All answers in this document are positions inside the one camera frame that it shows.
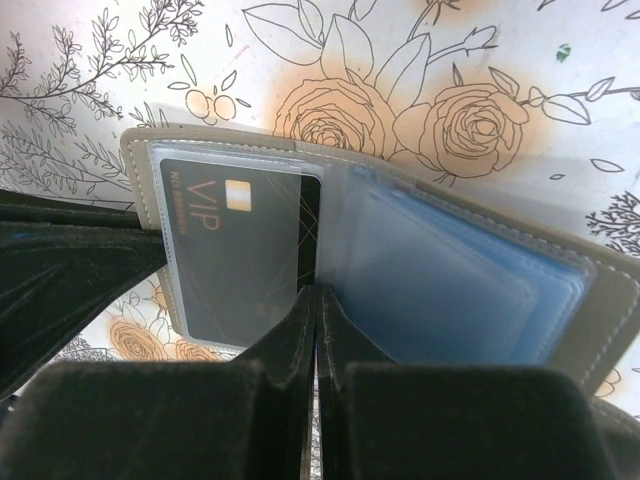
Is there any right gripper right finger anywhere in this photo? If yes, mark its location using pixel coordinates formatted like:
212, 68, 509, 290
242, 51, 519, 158
316, 289, 623, 479

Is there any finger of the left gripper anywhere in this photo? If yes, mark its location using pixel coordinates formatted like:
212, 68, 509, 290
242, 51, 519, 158
1, 191, 166, 398

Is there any grey card holder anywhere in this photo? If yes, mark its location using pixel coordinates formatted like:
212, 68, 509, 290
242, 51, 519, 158
121, 126, 639, 397

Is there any black VIP credit card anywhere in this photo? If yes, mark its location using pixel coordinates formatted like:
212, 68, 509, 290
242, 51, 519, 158
159, 158, 321, 347

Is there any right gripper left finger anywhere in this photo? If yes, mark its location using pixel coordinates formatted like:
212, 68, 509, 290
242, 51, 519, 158
1, 287, 315, 479

